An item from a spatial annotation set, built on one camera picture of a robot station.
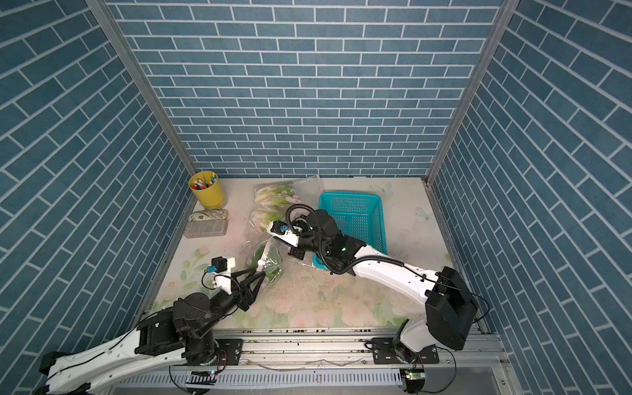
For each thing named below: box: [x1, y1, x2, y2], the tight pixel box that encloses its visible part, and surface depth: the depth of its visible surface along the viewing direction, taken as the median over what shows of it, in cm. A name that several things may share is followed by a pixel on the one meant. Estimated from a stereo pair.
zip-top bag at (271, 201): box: [250, 174, 322, 222], surface depth 107 cm
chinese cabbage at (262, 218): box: [250, 207, 287, 233], surface depth 99 cm
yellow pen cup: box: [188, 170, 226, 210], surface depth 105 cm
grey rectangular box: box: [183, 218, 228, 239], surface depth 101 cm
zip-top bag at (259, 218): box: [245, 204, 287, 243], surface depth 100 cm
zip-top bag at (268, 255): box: [240, 232, 316, 287], surface depth 75 cm
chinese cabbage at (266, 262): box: [251, 245, 283, 283], surface depth 70 cm
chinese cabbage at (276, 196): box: [254, 182, 303, 209], surface depth 107 cm
